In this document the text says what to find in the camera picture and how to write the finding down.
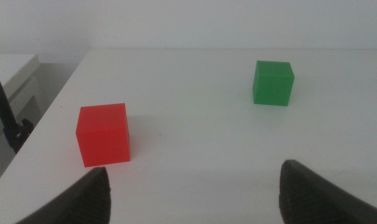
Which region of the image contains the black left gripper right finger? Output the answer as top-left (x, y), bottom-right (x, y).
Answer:
top-left (278, 159), bottom-right (377, 224)

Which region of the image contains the black pole with clamp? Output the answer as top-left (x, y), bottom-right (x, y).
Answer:
top-left (0, 55), bottom-right (34, 155)

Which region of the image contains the white side cabinet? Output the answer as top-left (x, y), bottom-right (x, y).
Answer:
top-left (0, 53), bottom-right (40, 125)

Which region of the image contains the red cube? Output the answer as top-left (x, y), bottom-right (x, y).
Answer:
top-left (75, 103), bottom-right (131, 168)

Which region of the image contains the green cube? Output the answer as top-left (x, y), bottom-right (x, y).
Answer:
top-left (252, 60), bottom-right (296, 107)

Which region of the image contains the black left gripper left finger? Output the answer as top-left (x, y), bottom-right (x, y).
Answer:
top-left (16, 166), bottom-right (111, 224)

